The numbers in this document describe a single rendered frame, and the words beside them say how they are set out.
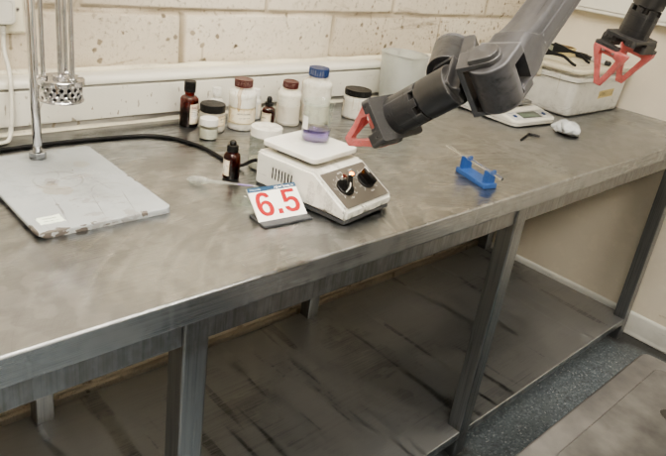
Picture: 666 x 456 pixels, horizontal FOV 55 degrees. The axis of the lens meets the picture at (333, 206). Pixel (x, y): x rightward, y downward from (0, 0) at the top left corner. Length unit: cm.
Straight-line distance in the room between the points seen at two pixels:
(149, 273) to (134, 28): 69
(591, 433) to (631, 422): 11
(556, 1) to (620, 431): 85
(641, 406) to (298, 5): 118
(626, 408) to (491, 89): 85
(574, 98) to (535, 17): 116
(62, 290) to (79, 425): 84
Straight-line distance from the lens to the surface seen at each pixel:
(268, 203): 102
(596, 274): 255
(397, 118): 90
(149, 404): 168
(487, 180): 130
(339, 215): 102
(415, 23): 199
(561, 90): 207
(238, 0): 155
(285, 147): 107
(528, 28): 90
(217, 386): 173
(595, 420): 144
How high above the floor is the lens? 118
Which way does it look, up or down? 23 degrees down
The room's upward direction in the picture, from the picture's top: 8 degrees clockwise
